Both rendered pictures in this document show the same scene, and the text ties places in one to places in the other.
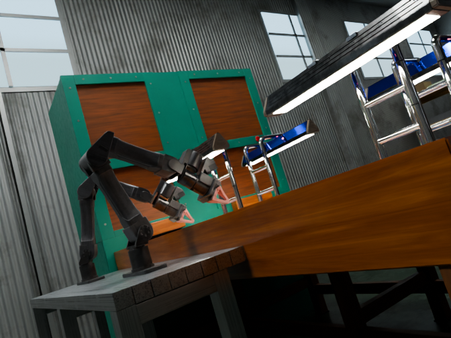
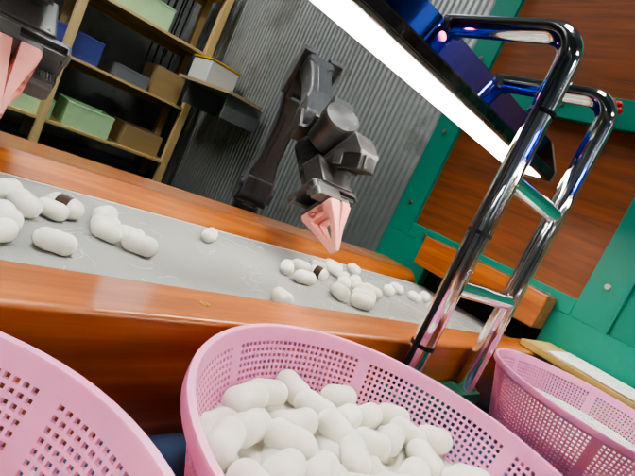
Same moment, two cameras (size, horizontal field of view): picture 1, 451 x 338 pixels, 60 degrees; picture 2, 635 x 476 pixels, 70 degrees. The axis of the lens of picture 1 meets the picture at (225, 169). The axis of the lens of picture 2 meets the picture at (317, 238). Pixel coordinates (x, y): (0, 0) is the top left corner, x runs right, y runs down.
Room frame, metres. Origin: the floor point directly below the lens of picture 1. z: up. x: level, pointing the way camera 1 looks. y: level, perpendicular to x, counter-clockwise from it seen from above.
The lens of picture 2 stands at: (1.64, -0.45, 0.89)
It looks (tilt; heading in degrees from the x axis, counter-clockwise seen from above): 7 degrees down; 79
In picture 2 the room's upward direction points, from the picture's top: 25 degrees clockwise
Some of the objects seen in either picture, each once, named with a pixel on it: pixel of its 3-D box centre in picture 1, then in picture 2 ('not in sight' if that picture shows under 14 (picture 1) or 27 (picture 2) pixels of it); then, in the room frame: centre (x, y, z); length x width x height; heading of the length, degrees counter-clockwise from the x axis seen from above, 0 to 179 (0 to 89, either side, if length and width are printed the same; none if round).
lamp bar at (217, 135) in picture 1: (188, 161); (463, 81); (1.85, 0.16, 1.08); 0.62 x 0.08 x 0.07; 34
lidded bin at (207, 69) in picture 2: not in sight; (213, 75); (0.94, 4.50, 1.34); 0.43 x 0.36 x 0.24; 127
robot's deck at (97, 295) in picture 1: (174, 262); not in sight; (1.58, 0.31, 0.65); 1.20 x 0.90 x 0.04; 37
